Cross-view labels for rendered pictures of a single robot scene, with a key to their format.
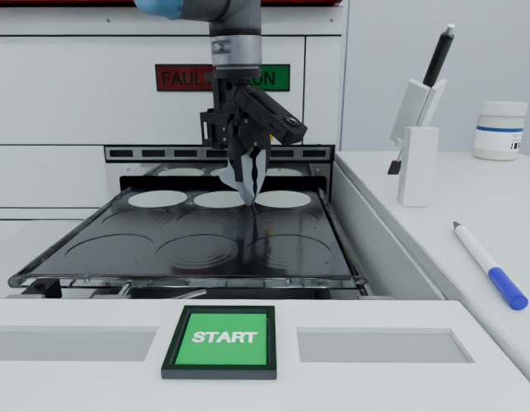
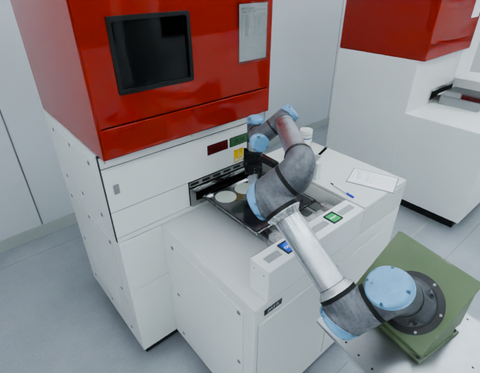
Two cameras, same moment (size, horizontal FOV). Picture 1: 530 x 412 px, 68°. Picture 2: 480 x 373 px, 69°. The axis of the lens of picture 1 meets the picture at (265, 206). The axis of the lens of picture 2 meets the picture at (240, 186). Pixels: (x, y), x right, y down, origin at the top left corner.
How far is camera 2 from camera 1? 131 cm
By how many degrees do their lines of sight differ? 39
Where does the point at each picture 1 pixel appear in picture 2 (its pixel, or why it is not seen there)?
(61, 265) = (258, 226)
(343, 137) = not seen: hidden behind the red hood
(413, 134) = (318, 165)
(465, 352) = (352, 206)
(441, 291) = (338, 198)
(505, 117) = (309, 135)
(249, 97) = (264, 158)
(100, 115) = (187, 172)
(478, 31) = not seen: hidden behind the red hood
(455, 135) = not seen: hidden behind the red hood
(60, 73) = (173, 161)
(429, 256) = (335, 192)
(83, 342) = (318, 226)
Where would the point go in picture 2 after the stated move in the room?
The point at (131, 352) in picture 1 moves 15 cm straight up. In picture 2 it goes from (325, 224) to (330, 192)
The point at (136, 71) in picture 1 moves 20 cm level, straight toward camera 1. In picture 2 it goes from (201, 150) to (238, 161)
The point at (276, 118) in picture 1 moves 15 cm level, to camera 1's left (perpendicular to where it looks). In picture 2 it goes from (274, 163) to (250, 174)
